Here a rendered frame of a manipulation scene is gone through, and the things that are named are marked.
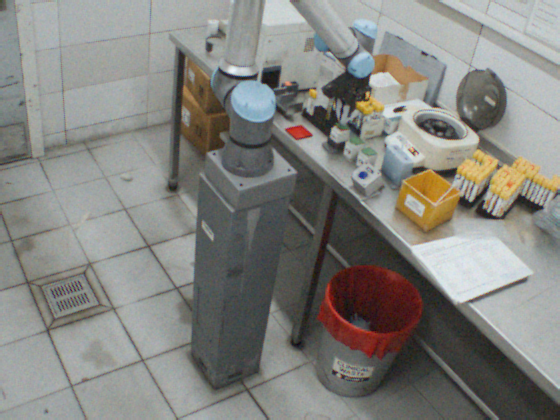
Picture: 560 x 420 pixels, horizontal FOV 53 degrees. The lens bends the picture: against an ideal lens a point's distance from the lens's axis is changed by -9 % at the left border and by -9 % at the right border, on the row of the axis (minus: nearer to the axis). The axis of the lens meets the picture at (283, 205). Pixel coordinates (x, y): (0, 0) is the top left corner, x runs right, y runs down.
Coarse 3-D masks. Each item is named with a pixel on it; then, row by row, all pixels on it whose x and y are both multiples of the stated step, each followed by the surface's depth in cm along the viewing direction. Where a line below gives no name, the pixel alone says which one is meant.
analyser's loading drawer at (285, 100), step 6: (270, 84) 222; (276, 90) 213; (282, 90) 215; (276, 96) 213; (282, 96) 210; (288, 96) 212; (276, 102) 212; (282, 102) 212; (288, 102) 212; (294, 102) 213; (300, 102) 209; (282, 108) 211; (288, 108) 207; (294, 108) 209; (300, 108) 211; (288, 114) 209
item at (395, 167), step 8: (392, 152) 184; (384, 160) 189; (392, 160) 185; (400, 160) 181; (408, 160) 181; (384, 168) 190; (392, 168) 186; (400, 168) 182; (408, 168) 182; (384, 176) 189; (392, 176) 187; (400, 176) 183; (408, 176) 184; (392, 184) 186; (400, 184) 185
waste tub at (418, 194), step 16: (416, 176) 175; (432, 176) 179; (400, 192) 174; (416, 192) 169; (432, 192) 181; (400, 208) 176; (416, 208) 171; (432, 208) 166; (448, 208) 172; (416, 224) 173; (432, 224) 171
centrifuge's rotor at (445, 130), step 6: (426, 120) 203; (432, 120) 203; (438, 120) 204; (420, 126) 201; (426, 126) 200; (432, 126) 203; (438, 126) 198; (444, 126) 199; (450, 126) 203; (432, 132) 197; (438, 132) 197; (444, 132) 200; (450, 132) 200; (450, 138) 196; (456, 138) 199
